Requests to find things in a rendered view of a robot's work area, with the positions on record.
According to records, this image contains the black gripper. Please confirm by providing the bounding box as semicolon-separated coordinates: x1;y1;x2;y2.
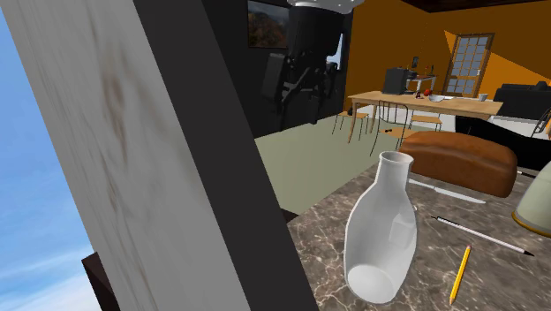
261;5;346;130

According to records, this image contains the pale green rug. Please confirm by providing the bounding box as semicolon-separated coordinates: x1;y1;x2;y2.
253;112;434;216

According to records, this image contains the white side table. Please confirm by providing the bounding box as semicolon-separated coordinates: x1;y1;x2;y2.
405;73;438;94

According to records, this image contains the silver knife with black handle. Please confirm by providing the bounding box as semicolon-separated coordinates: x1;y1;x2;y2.
407;169;538;205

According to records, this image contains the black wire chair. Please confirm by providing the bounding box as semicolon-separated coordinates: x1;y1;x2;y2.
369;100;419;159

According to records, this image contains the landscape wall picture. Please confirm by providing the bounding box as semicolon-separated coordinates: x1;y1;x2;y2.
247;0;290;49

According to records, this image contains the pale wood patterned robot stand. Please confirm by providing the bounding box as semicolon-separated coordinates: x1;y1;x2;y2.
0;0;321;311

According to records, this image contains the black sofa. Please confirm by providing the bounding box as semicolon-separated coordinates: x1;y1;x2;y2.
492;80;551;122

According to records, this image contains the pale green dome with gold rim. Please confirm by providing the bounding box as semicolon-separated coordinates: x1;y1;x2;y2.
510;161;551;239

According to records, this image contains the wooden seat chair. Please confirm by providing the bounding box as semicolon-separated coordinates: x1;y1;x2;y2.
330;110;371;141
407;113;444;133

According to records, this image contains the brown bread loaf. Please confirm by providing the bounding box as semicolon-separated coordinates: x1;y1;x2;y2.
398;130;519;199

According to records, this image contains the wooden dining table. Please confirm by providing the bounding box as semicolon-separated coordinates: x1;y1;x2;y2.
346;66;505;145

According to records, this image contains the brown door with glass panes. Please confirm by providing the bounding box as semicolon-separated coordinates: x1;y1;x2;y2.
442;32;496;100

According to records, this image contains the white pen with black tip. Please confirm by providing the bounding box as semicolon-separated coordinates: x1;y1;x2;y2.
430;215;536;258

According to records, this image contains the white vase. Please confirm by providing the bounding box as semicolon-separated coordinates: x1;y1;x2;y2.
343;150;419;305

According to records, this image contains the yellow pencil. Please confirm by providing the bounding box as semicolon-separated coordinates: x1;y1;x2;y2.
448;244;472;307

